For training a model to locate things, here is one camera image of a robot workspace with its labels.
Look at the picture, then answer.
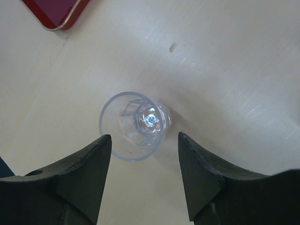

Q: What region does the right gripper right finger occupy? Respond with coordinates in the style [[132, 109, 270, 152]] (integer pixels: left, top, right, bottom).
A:
[[178, 132, 300, 225]]

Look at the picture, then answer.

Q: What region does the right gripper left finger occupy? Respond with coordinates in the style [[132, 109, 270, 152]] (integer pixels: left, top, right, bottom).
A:
[[0, 135, 112, 225]]

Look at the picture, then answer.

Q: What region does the clear glass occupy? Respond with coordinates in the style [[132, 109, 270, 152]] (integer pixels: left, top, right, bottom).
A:
[[99, 91, 172, 162]]

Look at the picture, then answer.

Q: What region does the red lacquer tray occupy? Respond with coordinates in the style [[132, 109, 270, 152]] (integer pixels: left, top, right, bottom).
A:
[[22, 0, 90, 31]]

